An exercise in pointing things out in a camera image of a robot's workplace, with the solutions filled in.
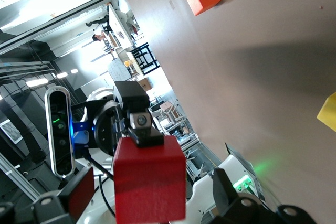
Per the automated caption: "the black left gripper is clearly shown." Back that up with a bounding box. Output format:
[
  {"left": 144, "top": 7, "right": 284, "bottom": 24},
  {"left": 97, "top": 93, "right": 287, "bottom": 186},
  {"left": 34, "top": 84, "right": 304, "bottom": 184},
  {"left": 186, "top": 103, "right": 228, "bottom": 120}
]
[{"left": 86, "top": 80, "right": 165, "bottom": 157}]

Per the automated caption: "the brown paper table cover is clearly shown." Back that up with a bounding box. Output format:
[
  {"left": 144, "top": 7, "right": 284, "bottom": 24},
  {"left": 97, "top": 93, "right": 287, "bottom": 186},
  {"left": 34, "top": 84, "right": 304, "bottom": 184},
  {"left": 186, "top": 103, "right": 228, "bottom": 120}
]
[{"left": 121, "top": 0, "right": 336, "bottom": 224}]

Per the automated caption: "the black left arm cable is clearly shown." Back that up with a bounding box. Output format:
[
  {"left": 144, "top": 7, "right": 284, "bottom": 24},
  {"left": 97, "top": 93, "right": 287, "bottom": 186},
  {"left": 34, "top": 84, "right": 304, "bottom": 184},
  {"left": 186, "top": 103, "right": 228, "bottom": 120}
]
[{"left": 83, "top": 155, "right": 117, "bottom": 218}]

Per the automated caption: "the aluminium extrusion rail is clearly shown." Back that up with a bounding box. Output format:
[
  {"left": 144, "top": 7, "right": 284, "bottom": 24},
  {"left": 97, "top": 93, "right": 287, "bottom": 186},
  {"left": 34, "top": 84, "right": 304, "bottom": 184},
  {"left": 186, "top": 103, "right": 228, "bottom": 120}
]
[{"left": 0, "top": 152, "right": 43, "bottom": 203}]

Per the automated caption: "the red wooden block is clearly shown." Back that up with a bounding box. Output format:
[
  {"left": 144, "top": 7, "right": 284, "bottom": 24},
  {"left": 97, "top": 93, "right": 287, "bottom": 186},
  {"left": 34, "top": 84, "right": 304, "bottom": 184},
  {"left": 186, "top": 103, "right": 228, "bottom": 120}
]
[{"left": 113, "top": 134, "right": 187, "bottom": 222}]

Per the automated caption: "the black frame table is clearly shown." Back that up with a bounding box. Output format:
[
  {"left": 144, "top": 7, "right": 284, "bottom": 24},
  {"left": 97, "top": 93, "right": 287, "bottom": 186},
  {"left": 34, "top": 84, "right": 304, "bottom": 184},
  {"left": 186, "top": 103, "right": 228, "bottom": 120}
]
[{"left": 132, "top": 42, "right": 161, "bottom": 76}]

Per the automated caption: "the cardboard box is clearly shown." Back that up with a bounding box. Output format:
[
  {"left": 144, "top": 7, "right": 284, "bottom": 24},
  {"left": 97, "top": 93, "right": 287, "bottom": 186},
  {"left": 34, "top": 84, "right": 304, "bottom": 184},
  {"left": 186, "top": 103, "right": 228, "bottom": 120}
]
[{"left": 137, "top": 77, "right": 153, "bottom": 93}]

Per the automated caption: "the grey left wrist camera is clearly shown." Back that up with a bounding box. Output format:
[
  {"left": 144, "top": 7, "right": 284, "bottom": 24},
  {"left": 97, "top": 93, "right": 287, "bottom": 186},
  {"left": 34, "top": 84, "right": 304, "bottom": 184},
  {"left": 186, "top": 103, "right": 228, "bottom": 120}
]
[{"left": 44, "top": 86, "right": 77, "bottom": 178}]

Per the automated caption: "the yellow wooden block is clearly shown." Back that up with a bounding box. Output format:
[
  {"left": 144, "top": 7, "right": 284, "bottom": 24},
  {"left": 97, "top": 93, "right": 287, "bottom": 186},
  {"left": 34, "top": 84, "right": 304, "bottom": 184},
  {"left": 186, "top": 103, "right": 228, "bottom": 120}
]
[{"left": 316, "top": 94, "right": 336, "bottom": 132}]

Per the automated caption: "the seated person in background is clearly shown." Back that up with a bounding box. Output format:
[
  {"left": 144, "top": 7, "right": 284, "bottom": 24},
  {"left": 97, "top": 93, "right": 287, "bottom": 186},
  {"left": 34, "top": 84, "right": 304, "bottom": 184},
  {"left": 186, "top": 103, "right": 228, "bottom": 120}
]
[{"left": 91, "top": 32, "right": 106, "bottom": 44}]

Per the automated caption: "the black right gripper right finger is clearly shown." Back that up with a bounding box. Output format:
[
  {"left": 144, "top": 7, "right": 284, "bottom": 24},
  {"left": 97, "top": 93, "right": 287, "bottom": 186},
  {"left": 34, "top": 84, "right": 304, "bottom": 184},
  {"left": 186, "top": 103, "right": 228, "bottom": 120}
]
[{"left": 211, "top": 167, "right": 316, "bottom": 224}]

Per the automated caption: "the blue camera mount bracket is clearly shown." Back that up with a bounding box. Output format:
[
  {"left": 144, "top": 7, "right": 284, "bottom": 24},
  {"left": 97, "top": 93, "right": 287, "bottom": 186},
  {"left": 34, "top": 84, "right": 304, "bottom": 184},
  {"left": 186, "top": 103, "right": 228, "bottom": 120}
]
[{"left": 71, "top": 120, "right": 93, "bottom": 146}]

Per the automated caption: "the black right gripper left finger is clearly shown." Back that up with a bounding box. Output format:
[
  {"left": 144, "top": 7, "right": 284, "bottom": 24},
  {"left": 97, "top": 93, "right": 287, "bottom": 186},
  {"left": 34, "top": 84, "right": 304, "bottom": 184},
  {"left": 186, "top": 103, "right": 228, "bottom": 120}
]
[{"left": 15, "top": 166, "right": 96, "bottom": 224}]

